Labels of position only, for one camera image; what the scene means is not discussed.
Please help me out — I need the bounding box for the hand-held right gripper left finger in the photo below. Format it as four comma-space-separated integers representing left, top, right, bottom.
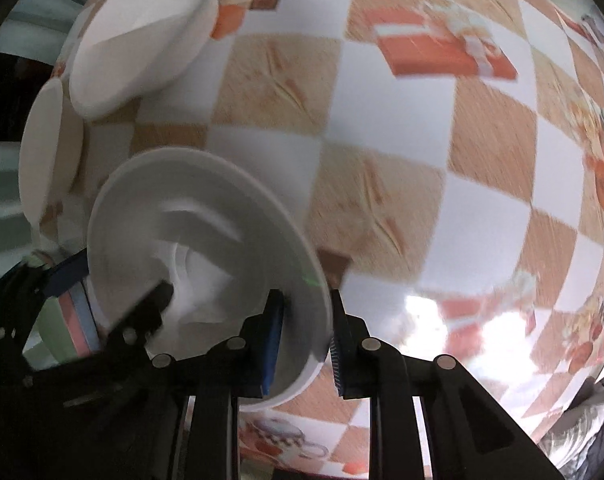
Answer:
47, 289, 287, 480

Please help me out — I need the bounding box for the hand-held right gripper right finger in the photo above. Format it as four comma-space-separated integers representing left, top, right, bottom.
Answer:
329, 289, 565, 480

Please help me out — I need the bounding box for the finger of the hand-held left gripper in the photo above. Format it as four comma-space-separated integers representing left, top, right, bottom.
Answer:
46, 251, 91, 298
103, 279, 176, 357

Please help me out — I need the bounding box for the green square plate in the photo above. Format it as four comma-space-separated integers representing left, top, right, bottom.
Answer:
34, 295, 76, 364

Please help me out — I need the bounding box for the pink square plate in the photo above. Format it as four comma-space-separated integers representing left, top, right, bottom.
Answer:
57, 287, 91, 358

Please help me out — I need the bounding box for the blue square plate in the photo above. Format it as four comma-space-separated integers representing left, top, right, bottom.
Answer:
74, 280, 104, 354

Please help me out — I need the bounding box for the large white bowl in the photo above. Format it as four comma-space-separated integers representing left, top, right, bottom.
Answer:
86, 147, 333, 409
68, 0, 230, 118

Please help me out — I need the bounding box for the small white round plate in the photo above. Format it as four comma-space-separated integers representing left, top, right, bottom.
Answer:
18, 77, 86, 224

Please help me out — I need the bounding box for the checkered printed tablecloth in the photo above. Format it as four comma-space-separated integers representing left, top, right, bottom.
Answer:
29, 0, 604, 480

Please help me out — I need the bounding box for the white fleece cloth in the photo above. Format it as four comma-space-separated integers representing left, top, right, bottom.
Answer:
536, 400, 604, 476

